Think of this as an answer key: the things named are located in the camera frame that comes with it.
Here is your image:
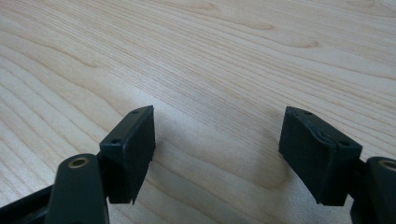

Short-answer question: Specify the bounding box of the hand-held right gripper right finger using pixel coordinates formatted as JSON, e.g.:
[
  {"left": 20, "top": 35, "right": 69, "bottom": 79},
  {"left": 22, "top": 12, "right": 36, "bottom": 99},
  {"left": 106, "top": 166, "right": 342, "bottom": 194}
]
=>
[{"left": 278, "top": 105, "right": 363, "bottom": 207}]

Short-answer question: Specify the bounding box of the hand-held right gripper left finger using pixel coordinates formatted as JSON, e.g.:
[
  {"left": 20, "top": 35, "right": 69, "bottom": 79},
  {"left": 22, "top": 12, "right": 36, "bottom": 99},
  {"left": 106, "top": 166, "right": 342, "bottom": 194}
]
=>
[{"left": 99, "top": 105, "right": 157, "bottom": 205}]

